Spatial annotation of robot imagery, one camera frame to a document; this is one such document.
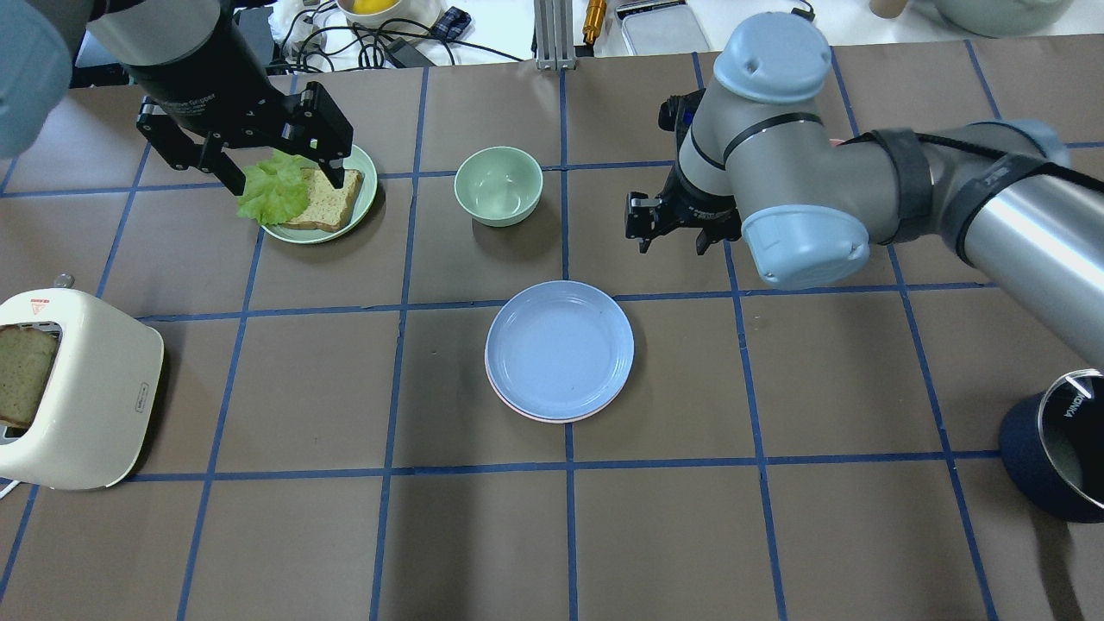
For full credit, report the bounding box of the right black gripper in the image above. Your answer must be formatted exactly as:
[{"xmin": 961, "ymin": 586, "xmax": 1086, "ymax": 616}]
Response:
[{"xmin": 624, "ymin": 164, "xmax": 742, "ymax": 256}]

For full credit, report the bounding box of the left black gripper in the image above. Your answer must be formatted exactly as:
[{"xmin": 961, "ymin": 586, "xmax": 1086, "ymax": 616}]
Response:
[{"xmin": 128, "ymin": 13, "xmax": 354, "ymax": 196}]

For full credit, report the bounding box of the blue plate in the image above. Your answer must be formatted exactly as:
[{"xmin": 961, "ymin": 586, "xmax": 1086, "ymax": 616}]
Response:
[{"xmin": 484, "ymin": 280, "xmax": 636, "ymax": 417}]

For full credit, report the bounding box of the pink plate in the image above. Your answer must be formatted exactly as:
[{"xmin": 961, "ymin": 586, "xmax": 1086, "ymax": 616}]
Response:
[{"xmin": 486, "ymin": 376, "xmax": 628, "ymax": 424}]

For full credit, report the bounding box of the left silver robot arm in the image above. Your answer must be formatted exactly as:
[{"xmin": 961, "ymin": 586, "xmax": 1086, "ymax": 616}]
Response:
[{"xmin": 1, "ymin": 1, "xmax": 354, "ymax": 196}]

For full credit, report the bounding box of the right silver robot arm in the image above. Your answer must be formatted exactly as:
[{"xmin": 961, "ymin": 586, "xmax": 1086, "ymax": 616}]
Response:
[{"xmin": 624, "ymin": 12, "xmax": 1103, "ymax": 368}]

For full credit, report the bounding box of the green lettuce leaf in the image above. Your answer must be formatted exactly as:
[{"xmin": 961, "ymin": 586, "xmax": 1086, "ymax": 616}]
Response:
[{"xmin": 236, "ymin": 150, "xmax": 314, "ymax": 225}]

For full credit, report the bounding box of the bread slice on plate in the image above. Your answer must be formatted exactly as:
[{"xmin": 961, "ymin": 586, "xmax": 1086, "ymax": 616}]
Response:
[{"xmin": 280, "ymin": 168, "xmax": 364, "ymax": 232}]

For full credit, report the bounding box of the green plate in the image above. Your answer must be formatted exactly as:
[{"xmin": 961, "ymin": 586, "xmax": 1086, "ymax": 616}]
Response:
[{"xmin": 261, "ymin": 145, "xmax": 381, "ymax": 245}]

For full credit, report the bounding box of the cream bowl with toys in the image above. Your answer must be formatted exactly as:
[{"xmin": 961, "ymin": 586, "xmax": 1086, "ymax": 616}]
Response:
[{"xmin": 336, "ymin": 1, "xmax": 445, "ymax": 33}]

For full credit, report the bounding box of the green bowl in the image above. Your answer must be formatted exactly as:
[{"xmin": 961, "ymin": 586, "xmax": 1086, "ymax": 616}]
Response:
[{"xmin": 454, "ymin": 146, "xmax": 544, "ymax": 228}]

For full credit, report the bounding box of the cream toaster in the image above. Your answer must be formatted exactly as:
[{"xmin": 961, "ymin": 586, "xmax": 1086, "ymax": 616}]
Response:
[{"xmin": 1, "ymin": 288, "xmax": 164, "ymax": 490}]

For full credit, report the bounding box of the bread slice in toaster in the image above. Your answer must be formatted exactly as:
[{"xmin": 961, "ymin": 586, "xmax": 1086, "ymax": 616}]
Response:
[{"xmin": 1, "ymin": 325, "xmax": 60, "ymax": 429}]

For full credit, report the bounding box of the blue saucepan with lid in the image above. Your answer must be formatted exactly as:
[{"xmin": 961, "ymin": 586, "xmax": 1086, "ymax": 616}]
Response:
[{"xmin": 999, "ymin": 368, "xmax": 1103, "ymax": 524}]

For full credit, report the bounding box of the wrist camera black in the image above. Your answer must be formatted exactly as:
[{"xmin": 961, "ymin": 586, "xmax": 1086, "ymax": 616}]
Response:
[{"xmin": 657, "ymin": 88, "xmax": 705, "ymax": 133}]

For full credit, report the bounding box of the aluminium frame post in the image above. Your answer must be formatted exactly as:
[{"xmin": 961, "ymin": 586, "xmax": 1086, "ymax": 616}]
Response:
[{"xmin": 533, "ymin": 0, "xmax": 577, "ymax": 71}]

